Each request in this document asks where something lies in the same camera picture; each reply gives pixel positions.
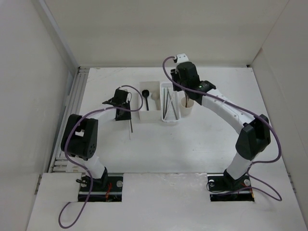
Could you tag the white perforated tray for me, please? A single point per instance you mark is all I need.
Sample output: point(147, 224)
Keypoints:
point(170, 111)

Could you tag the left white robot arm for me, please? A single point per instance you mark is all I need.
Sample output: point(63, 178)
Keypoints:
point(79, 142)

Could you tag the beige plastic spoon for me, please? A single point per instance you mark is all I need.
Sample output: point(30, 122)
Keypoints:
point(155, 97)

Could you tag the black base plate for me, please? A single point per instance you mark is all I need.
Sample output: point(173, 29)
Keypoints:
point(111, 191)
point(223, 189)

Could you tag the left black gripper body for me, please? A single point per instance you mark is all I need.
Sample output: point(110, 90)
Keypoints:
point(125, 116)

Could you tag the brown wooden fork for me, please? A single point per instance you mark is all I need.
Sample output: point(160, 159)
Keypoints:
point(187, 101)

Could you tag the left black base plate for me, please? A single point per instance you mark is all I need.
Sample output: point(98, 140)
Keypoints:
point(111, 191)

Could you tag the light wooden chopstick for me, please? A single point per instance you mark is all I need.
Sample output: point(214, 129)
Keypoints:
point(129, 129)

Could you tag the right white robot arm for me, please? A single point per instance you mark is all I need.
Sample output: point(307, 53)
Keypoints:
point(254, 136)

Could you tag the black plastic spoon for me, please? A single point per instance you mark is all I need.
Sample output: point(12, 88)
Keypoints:
point(145, 94)

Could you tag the white paper cup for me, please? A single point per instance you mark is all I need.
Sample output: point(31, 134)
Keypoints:
point(183, 110)

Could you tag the aluminium rail frame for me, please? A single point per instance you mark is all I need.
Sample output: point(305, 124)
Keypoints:
point(71, 105)

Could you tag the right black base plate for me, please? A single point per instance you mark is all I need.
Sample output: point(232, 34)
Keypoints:
point(223, 189)

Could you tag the white square box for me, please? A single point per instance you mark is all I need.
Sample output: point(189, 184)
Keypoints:
point(152, 114)

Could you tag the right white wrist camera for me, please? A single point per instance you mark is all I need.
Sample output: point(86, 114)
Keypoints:
point(181, 58)

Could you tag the black chopstick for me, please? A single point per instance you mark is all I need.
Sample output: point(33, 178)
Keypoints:
point(168, 99)
point(164, 95)

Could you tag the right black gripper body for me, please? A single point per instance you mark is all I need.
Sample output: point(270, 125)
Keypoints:
point(175, 77)

